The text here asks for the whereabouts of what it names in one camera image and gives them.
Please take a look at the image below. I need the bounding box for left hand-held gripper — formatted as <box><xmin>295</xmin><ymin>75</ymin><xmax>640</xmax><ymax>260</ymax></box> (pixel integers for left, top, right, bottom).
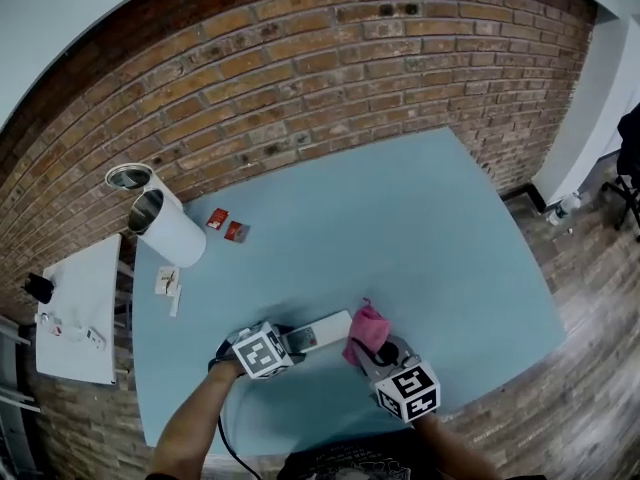
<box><xmin>215</xmin><ymin>321</ymin><xmax>307</xmax><ymax>380</ymax></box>

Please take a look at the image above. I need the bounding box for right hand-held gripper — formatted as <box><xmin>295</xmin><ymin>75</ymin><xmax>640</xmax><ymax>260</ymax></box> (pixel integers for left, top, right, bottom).
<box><xmin>355</xmin><ymin>335</ymin><xmax>442</xmax><ymax>424</ymax></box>

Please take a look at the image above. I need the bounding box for pink cloth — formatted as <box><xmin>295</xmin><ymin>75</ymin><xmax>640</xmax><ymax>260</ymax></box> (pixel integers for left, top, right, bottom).
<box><xmin>341</xmin><ymin>297</ymin><xmax>393</xmax><ymax>367</ymax></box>

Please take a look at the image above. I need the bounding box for white remote control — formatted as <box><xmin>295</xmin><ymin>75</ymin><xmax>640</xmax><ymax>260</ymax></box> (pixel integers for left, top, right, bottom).
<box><xmin>285</xmin><ymin>309</ymin><xmax>354</xmax><ymax>354</ymax></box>

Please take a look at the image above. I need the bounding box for person's left forearm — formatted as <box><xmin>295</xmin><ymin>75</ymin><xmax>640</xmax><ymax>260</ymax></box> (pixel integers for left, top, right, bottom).
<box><xmin>149</xmin><ymin>363</ymin><xmax>246</xmax><ymax>480</ymax></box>

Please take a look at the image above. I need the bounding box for person's right forearm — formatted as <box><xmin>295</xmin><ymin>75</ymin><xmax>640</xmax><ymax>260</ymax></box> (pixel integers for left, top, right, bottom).
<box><xmin>413</xmin><ymin>411</ymin><xmax>504</xmax><ymax>480</ymax></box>

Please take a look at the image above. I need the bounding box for person's black printed shirt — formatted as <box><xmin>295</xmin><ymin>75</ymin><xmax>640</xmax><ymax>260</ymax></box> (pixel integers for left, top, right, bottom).
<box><xmin>287</xmin><ymin>430</ymin><xmax>454</xmax><ymax>480</ymax></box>

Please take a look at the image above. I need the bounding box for white printed card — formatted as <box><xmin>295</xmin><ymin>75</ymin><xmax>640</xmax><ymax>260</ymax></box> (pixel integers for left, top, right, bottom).
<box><xmin>154</xmin><ymin>266</ymin><xmax>180</xmax><ymax>297</ymax></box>

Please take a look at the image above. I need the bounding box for red sachet with clear window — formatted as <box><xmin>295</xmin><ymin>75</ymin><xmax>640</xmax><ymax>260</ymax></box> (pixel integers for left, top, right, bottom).
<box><xmin>223</xmin><ymin>221</ymin><xmax>252</xmax><ymax>244</ymax></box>

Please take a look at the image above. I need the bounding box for white cylindrical canister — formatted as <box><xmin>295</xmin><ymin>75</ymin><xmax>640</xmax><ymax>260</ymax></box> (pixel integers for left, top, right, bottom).
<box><xmin>126</xmin><ymin>171</ymin><xmax>208</xmax><ymax>270</ymax></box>

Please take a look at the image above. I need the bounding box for white power strip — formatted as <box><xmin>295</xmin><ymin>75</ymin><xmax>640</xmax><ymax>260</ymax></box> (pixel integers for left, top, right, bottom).
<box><xmin>62</xmin><ymin>323</ymin><xmax>108</xmax><ymax>352</ymax></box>

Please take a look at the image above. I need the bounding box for white side table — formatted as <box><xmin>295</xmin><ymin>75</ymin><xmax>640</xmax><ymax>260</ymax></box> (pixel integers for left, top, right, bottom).
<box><xmin>34</xmin><ymin>233</ymin><xmax>124</xmax><ymax>385</ymax></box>

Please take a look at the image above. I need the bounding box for small red and white object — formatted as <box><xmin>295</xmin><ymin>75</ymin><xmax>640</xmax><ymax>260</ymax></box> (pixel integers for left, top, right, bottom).
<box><xmin>39</xmin><ymin>312</ymin><xmax>66</xmax><ymax>338</ymax></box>

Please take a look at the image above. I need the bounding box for round metal canister lid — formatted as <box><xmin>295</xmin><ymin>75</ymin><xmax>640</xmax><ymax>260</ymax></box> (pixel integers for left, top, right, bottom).
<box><xmin>105</xmin><ymin>163</ymin><xmax>154</xmax><ymax>189</ymax></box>

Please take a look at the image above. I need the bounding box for black device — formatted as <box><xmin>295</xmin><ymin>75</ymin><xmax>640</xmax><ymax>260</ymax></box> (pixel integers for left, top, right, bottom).
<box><xmin>25</xmin><ymin>272</ymin><xmax>55</xmax><ymax>305</ymax></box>

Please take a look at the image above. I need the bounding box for clear plastic bottle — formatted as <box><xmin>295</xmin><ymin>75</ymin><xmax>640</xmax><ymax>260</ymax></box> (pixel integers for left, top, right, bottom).
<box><xmin>548</xmin><ymin>191</ymin><xmax>584</xmax><ymax>227</ymax></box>

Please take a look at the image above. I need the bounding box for black office chair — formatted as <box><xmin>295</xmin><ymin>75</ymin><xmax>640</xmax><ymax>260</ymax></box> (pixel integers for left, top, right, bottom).
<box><xmin>599</xmin><ymin>102</ymin><xmax>640</xmax><ymax>243</ymax></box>

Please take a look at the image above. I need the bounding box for black cable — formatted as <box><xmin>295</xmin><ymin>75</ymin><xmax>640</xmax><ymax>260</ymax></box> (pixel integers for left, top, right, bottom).
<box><xmin>217</xmin><ymin>412</ymin><xmax>266</xmax><ymax>480</ymax></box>

